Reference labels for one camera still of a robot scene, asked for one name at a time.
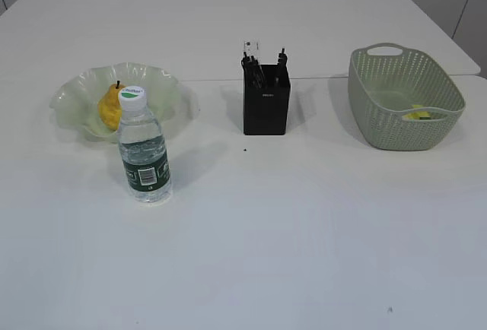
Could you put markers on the clear plastic ruler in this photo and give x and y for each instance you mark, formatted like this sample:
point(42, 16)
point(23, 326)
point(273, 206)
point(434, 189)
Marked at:
point(251, 48)

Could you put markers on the black square pen holder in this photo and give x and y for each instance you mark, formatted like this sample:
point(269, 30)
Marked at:
point(265, 110)

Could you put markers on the green woven plastic basket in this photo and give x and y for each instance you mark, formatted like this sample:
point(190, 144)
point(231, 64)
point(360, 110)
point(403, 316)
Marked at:
point(383, 88)

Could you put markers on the yellow pear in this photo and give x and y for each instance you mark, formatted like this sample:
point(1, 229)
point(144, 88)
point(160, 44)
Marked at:
point(108, 107)

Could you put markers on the black pen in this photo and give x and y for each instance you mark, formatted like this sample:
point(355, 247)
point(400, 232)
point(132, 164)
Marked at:
point(249, 68)
point(260, 75)
point(280, 66)

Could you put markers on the pale green wavy glass plate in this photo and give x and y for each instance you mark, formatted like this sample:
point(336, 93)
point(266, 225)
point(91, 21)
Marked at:
point(75, 102)

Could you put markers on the yellow waste paper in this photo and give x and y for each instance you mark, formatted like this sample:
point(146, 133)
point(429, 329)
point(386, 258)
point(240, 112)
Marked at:
point(417, 114)

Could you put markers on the clear water bottle green label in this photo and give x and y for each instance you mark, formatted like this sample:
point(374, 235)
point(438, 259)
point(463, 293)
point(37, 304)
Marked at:
point(142, 147)

